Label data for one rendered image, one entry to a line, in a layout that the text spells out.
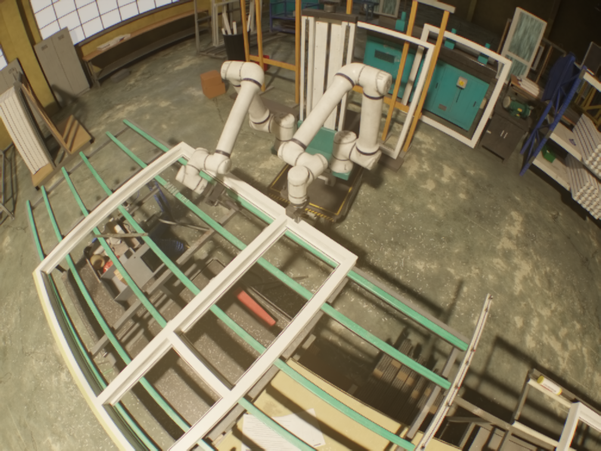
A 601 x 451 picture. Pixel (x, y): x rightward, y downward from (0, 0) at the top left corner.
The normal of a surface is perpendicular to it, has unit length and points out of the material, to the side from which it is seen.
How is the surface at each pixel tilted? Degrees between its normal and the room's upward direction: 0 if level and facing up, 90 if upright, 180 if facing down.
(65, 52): 90
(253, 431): 0
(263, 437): 0
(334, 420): 0
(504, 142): 90
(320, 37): 90
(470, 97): 90
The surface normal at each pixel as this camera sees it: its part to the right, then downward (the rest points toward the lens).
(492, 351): 0.01, -0.57
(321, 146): -0.45, 0.73
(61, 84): 0.80, 0.51
